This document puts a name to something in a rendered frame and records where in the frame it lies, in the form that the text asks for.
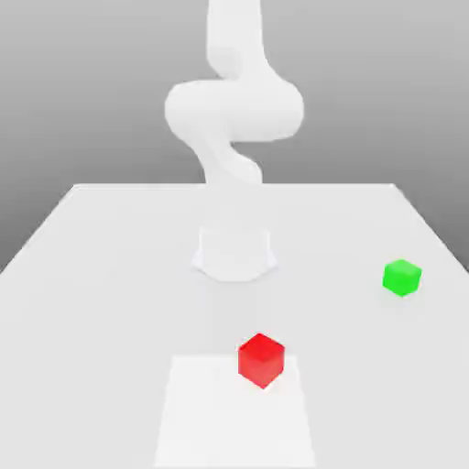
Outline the small red cube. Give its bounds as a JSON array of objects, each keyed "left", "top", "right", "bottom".
[{"left": 237, "top": 332, "right": 286, "bottom": 390}]

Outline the small green cube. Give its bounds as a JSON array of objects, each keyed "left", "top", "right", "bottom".
[{"left": 381, "top": 258, "right": 423, "bottom": 298}]

